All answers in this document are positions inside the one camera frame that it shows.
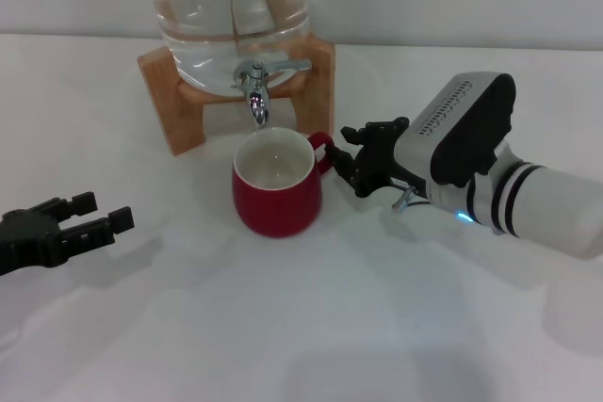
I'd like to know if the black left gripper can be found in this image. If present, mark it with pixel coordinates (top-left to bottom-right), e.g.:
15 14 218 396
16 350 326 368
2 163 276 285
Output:
0 191 135 277

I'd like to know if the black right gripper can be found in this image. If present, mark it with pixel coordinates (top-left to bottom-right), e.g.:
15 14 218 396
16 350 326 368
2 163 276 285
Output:
325 117 428 199

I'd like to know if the red ceramic cup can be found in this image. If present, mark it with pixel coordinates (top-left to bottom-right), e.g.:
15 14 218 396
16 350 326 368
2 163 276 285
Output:
231 126 336 237

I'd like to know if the chrome faucet with lever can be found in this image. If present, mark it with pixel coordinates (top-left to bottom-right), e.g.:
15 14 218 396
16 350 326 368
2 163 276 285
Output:
231 58 313 129

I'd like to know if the wooden dispenser stand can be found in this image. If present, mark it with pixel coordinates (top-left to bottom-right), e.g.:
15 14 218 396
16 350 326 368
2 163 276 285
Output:
137 32 336 156

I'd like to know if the glass water dispenser jar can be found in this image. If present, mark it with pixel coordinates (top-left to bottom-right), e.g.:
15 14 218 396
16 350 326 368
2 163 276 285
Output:
140 0 315 97

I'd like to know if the right gripper cable with plug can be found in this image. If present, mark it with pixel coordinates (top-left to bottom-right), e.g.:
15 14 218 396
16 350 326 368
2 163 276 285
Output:
392 187 432 213

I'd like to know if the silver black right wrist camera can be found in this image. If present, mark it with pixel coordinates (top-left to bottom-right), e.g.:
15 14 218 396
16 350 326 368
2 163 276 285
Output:
394 71 517 186

